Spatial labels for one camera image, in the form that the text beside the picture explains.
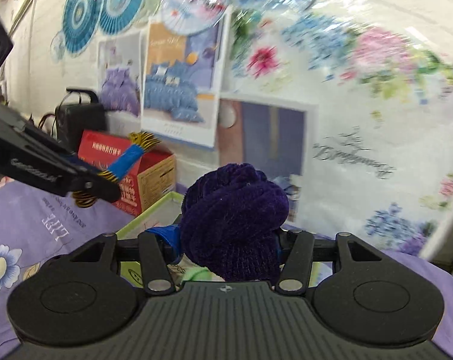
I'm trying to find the white floral bedding package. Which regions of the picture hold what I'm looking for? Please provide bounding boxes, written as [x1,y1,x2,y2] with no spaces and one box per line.
[222,0,453,259]

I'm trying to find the red cracker box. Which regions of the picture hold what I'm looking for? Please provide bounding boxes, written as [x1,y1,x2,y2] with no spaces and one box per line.
[78,130,176,216]

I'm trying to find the blue yellow striped tassel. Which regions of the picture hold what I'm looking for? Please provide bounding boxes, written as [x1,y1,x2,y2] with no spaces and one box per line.
[73,132,161,208]

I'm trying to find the purple bedding poster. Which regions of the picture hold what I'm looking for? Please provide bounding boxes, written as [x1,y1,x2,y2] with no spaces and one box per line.
[97,31,143,117]

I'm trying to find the dark purple knitted cloth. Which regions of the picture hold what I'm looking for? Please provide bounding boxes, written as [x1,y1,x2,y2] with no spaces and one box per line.
[179,163,289,284]

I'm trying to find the white round painted fan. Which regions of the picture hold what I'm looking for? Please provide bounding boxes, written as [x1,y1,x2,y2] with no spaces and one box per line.
[160,0,231,36]

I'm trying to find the blue bedroom poster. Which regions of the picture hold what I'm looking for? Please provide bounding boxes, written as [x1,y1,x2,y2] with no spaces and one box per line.
[217,94,318,228]

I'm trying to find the purple floral tablecloth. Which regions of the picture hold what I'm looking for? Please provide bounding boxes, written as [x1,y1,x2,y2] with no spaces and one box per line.
[0,180,453,359]

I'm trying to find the blue bedding poster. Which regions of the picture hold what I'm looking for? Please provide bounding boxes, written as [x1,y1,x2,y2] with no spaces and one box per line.
[140,10,231,148]

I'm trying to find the black portable speaker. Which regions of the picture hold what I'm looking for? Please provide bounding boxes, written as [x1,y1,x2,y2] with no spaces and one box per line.
[38,87,108,153]

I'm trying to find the green white open box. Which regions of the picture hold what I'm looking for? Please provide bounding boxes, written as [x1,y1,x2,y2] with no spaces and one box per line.
[117,192,332,289]

